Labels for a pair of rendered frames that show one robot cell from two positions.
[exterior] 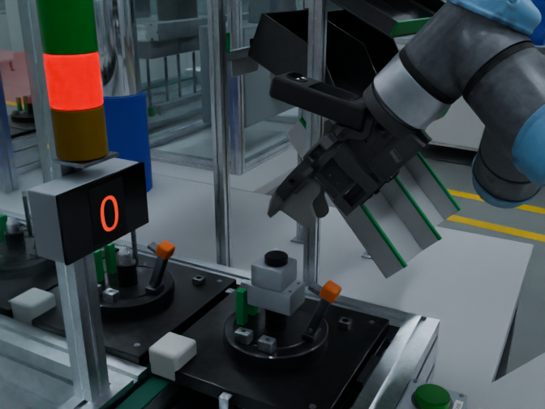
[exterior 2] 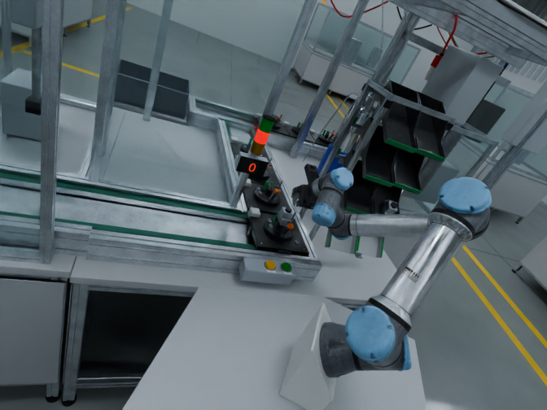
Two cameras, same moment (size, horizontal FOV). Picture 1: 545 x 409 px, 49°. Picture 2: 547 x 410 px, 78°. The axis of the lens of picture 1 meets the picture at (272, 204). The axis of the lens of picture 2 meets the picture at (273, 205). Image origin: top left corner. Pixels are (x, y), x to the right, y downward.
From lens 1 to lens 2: 85 cm
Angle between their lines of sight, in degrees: 33
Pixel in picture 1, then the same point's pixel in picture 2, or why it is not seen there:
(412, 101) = (315, 187)
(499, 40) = (329, 184)
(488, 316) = (356, 293)
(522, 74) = (325, 194)
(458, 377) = (318, 288)
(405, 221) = (352, 241)
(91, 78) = (263, 137)
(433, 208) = (375, 250)
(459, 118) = not seen: outside the picture
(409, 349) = (302, 260)
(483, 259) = not seen: hidden behind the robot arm
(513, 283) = not seen: hidden behind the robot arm
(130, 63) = (348, 141)
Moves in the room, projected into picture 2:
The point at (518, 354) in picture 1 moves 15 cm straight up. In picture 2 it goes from (441, 384) to (454, 372)
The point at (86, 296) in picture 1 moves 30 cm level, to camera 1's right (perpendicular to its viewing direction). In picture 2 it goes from (242, 182) to (285, 226)
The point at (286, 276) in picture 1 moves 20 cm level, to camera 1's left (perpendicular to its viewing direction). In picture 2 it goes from (286, 215) to (258, 188)
